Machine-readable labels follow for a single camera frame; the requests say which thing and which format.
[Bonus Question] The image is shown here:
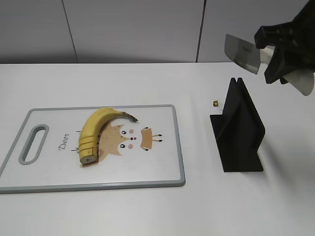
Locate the yellow banana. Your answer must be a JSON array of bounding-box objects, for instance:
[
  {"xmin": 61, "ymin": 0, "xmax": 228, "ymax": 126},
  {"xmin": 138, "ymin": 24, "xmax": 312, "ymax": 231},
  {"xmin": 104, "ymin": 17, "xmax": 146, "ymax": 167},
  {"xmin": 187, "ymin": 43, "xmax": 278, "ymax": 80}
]
[{"xmin": 78, "ymin": 107, "xmax": 138, "ymax": 165}]

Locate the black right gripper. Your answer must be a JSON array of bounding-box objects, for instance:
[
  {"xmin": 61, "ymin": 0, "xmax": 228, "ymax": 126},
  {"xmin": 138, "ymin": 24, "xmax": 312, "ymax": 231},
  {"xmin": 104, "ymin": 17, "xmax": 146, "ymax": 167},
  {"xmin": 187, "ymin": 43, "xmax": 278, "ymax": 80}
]
[{"xmin": 254, "ymin": 0, "xmax": 315, "ymax": 84}]

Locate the black knife stand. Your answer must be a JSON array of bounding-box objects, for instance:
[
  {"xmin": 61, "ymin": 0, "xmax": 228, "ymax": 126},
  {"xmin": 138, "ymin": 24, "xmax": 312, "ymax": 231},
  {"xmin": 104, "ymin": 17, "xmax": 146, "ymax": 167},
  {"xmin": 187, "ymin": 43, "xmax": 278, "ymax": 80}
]
[{"xmin": 210, "ymin": 77, "xmax": 265, "ymax": 173}]

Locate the white-handled kitchen knife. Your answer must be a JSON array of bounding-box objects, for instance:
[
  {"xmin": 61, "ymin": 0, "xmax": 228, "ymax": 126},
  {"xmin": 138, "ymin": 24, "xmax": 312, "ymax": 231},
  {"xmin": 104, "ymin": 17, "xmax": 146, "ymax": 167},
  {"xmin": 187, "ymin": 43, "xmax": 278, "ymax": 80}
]
[{"xmin": 224, "ymin": 34, "xmax": 315, "ymax": 96}]

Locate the white grey-rimmed cutting board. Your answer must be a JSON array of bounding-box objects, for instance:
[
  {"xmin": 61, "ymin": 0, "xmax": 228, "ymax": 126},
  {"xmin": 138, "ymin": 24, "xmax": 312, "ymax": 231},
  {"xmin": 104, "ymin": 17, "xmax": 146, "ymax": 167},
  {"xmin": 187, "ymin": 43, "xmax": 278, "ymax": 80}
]
[{"xmin": 0, "ymin": 104, "xmax": 185, "ymax": 194}]

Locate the small brass nut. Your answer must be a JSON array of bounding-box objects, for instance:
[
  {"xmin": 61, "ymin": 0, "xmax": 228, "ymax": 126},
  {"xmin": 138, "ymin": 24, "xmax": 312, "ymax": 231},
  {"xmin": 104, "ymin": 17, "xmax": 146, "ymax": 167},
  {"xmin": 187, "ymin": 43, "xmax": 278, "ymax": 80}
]
[{"xmin": 213, "ymin": 100, "xmax": 219, "ymax": 107}]

